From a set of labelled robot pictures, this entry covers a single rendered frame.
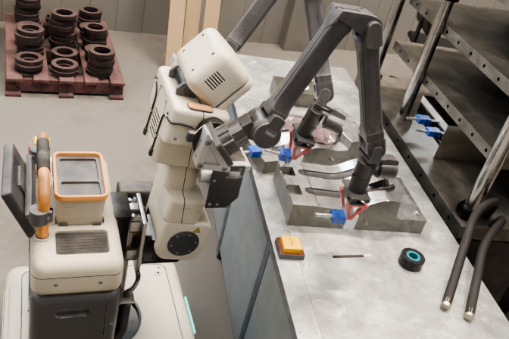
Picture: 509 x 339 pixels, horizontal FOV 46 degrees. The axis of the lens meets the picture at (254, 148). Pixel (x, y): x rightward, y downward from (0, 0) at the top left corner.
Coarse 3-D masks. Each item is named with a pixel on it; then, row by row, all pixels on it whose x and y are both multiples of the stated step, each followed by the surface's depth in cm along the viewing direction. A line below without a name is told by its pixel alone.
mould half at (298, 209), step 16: (352, 160) 221; (288, 176) 208; (304, 176) 210; (304, 192) 202; (368, 192) 205; (384, 192) 204; (400, 192) 220; (288, 208) 199; (304, 208) 196; (320, 208) 197; (336, 208) 199; (368, 208) 201; (384, 208) 202; (400, 208) 211; (416, 208) 214; (288, 224) 199; (304, 224) 200; (320, 224) 201; (336, 224) 202; (368, 224) 205; (384, 224) 206; (400, 224) 207; (416, 224) 208
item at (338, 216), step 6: (330, 210) 188; (336, 210) 187; (342, 210) 188; (354, 210) 187; (324, 216) 185; (330, 216) 186; (336, 216) 184; (342, 216) 185; (336, 222) 185; (342, 222) 186; (348, 222) 186; (354, 222) 186; (348, 228) 187
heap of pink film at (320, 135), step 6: (288, 120) 239; (294, 120) 237; (300, 120) 237; (288, 126) 236; (318, 126) 241; (318, 132) 239; (324, 132) 240; (330, 132) 240; (318, 138) 233; (324, 138) 234; (330, 138) 238; (288, 144) 230
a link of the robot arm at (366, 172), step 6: (360, 162) 175; (366, 162) 175; (354, 168) 178; (360, 168) 176; (366, 168) 175; (372, 168) 175; (378, 168) 177; (354, 174) 178; (360, 174) 176; (366, 174) 176; (372, 174) 177
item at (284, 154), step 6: (264, 150) 204; (270, 150) 204; (282, 150) 205; (288, 150) 206; (300, 150) 207; (282, 156) 203; (288, 156) 204; (288, 162) 206; (294, 162) 206; (300, 162) 206
